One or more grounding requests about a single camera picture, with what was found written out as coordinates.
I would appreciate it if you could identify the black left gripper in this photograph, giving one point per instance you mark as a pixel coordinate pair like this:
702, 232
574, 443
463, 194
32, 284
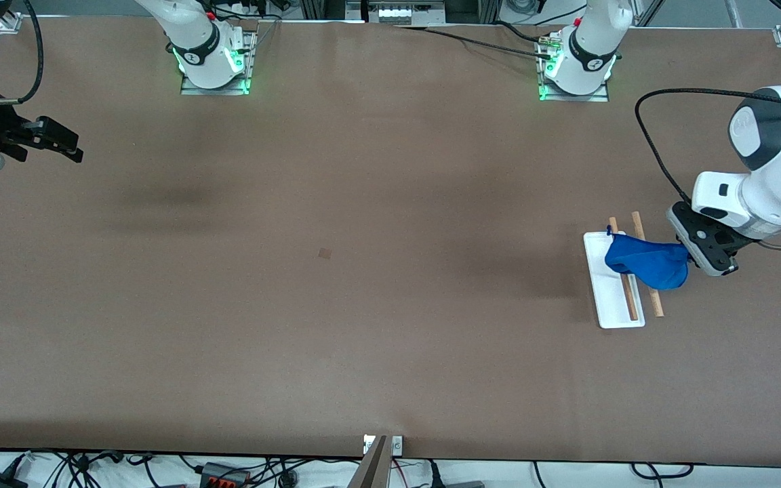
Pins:
692, 259

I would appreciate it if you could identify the white metal bracket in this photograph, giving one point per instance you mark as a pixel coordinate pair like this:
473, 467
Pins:
397, 445

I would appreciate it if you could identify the white rack with wooden rods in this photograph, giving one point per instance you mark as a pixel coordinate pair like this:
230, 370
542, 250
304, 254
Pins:
611, 305

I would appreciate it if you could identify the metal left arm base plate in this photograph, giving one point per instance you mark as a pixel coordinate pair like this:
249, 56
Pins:
594, 97

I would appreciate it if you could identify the black plug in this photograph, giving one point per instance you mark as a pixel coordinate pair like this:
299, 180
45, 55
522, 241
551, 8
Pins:
436, 474

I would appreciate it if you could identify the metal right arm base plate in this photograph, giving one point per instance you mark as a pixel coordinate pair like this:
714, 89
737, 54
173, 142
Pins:
228, 90

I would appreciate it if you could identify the white power strip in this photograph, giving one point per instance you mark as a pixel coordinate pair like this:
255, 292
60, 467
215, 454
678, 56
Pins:
404, 12

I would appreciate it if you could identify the black box with orange connectors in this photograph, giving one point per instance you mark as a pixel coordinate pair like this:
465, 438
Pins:
221, 474

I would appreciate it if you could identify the blue towel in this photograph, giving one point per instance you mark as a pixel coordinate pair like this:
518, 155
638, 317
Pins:
648, 261

